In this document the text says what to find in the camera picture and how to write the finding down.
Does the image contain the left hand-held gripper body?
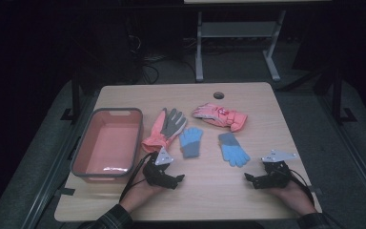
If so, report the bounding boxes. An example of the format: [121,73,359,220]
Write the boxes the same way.
[142,146,174,189]

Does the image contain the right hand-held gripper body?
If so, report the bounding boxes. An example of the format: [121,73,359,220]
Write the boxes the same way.
[260,150,297,189]

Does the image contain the blue and grey knit glove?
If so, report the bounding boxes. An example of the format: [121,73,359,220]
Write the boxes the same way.
[217,132,252,168]
[178,126,204,159]

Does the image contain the pink and grey work glove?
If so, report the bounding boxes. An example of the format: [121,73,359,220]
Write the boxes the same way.
[141,107,188,154]

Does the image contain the pink plastic bin grey rim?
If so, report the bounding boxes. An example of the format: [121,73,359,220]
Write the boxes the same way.
[70,107,144,184]

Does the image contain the person's left hand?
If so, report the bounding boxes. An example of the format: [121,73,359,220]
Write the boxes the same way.
[119,179,166,214]

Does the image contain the pink padded ski glove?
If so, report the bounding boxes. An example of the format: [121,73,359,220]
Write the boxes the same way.
[192,102,249,133]

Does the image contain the grey metal stand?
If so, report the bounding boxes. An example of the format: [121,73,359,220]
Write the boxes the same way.
[194,9,287,83]

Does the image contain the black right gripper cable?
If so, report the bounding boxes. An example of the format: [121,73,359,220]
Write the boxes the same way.
[285,168,315,208]

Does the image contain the metal frame rail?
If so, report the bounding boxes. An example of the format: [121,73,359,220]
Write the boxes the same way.
[317,94,366,220]
[22,92,100,229]

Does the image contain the black upright post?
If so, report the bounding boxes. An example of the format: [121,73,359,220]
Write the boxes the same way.
[332,68,358,126]
[60,73,82,122]

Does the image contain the black floor cables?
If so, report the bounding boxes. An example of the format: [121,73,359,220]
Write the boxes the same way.
[128,34,198,85]

